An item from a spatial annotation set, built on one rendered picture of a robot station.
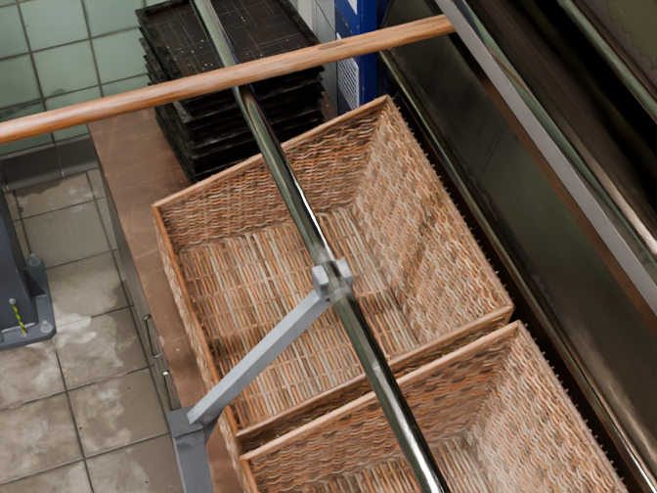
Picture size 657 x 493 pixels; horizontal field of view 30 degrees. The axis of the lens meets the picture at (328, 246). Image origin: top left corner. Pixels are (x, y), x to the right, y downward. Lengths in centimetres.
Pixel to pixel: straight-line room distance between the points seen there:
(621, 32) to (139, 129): 145
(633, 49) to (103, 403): 182
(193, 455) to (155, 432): 112
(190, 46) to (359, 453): 86
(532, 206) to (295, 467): 56
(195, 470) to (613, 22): 84
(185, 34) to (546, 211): 90
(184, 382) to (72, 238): 115
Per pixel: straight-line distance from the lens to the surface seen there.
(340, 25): 249
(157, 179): 255
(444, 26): 188
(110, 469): 282
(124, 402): 292
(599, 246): 167
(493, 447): 204
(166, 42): 241
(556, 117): 137
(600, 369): 175
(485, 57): 148
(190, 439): 170
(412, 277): 224
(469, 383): 200
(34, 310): 311
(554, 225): 182
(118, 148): 264
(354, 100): 251
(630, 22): 143
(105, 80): 332
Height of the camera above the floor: 234
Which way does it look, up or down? 48 degrees down
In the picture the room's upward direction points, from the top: 2 degrees counter-clockwise
